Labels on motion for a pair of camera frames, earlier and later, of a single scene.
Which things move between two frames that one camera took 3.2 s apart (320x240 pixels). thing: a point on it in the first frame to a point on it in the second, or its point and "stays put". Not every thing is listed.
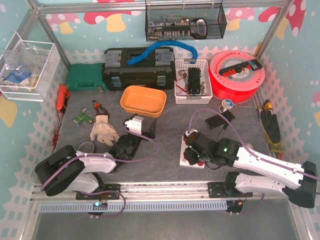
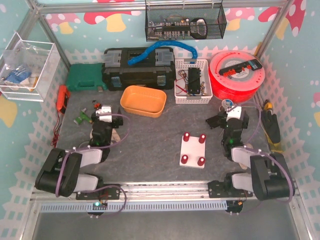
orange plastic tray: (143, 101) stays put
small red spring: (200, 163) stays put
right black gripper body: (189, 154) to (220, 120)
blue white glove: (20, 76) stays put
